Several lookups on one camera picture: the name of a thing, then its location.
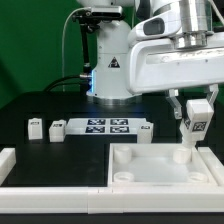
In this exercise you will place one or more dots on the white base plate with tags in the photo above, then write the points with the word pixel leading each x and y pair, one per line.
pixel 104 126

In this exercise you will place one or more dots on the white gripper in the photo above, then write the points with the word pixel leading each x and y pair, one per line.
pixel 154 64

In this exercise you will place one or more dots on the white square tabletop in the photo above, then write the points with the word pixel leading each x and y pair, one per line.
pixel 142 165

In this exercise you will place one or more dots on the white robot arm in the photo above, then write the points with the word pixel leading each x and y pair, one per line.
pixel 189 23

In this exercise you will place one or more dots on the white U-shaped obstacle fence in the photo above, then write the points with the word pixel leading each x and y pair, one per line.
pixel 114 199

